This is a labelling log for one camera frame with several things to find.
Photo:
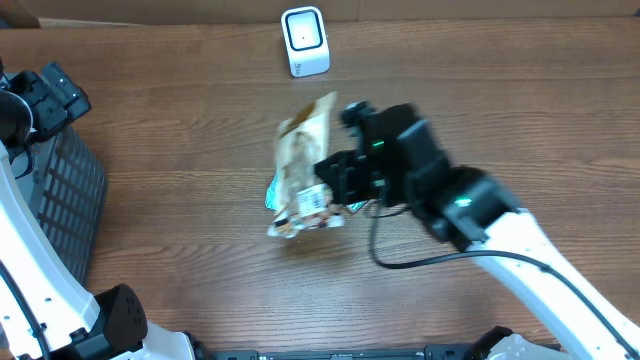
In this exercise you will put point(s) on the grey plastic mesh basket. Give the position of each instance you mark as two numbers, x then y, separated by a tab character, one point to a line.
64	186

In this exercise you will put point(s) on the white barcode scanner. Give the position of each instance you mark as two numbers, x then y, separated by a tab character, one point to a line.
306	41

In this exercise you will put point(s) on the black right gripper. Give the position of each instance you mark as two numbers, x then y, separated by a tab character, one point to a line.
351	187

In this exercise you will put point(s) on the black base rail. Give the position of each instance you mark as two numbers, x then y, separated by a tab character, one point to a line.
428	352

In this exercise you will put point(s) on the small teal tissue pack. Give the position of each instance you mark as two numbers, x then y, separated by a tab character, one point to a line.
355	207

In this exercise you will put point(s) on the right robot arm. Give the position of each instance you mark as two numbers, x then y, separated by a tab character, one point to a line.
397	163

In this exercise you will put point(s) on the teal wet wipes pack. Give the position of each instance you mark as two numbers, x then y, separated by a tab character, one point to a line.
270	195

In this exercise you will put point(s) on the beige brown snack bag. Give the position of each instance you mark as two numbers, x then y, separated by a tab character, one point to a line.
301	199

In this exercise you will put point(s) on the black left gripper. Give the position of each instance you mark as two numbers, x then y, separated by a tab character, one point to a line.
55	93

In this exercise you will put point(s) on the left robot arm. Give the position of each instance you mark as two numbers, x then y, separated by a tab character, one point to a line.
45	312

